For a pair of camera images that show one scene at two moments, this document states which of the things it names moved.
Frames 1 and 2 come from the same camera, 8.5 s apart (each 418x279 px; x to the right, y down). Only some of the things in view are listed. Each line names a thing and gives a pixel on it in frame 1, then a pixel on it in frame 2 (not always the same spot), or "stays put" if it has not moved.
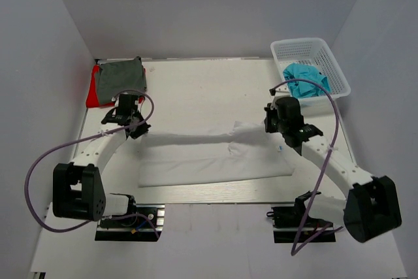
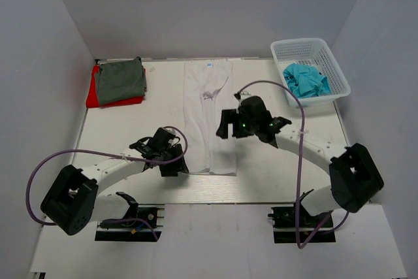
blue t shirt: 301,89 stays put
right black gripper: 269,127 to 230,116
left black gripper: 141,131 to 179,164
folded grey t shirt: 119,77 stays put
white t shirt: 245,151 to 208,89
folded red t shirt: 92,97 stays put
